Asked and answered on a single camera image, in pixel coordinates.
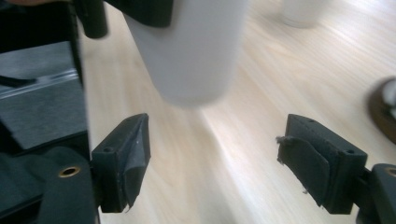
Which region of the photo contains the metal floor rail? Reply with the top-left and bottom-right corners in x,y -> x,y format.
0,68 -> 79,101

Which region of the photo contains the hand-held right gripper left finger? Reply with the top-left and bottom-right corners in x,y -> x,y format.
91,112 -> 152,214

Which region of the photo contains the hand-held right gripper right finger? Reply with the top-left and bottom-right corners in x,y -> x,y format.
276,113 -> 369,216

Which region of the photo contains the black curtain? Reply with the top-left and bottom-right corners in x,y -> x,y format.
0,5 -> 74,53

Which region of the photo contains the white paper cup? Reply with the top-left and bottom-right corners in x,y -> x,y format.
122,0 -> 250,109
280,0 -> 326,30

